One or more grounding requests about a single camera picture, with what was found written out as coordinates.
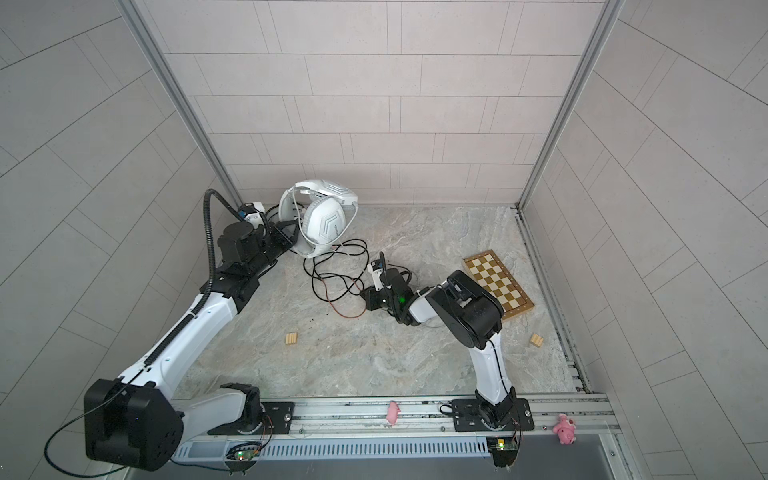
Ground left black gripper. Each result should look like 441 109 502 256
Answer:
243 218 302 279

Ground white grey headphones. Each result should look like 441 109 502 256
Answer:
278 179 359 259

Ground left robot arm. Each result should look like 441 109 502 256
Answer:
84 221 298 471

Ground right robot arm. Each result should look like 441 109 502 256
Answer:
363 260 534 431

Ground wooden chessboard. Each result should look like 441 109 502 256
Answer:
463 250 535 321

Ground small wooden block right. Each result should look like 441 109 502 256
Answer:
530 334 544 348

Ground right controller board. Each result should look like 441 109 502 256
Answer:
486 437 520 468

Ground controller board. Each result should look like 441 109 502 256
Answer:
225 441 262 462
486 437 520 468

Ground left controller board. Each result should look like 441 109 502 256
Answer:
225 441 262 462

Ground pink plush toy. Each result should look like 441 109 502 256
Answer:
552 414 576 445

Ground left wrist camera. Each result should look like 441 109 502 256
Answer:
238 202 266 228

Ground black red headphone cable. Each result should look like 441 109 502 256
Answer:
302 238 385 320

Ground pink clip on rail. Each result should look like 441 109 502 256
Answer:
386 401 400 426

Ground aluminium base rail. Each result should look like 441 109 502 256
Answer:
116 392 622 442

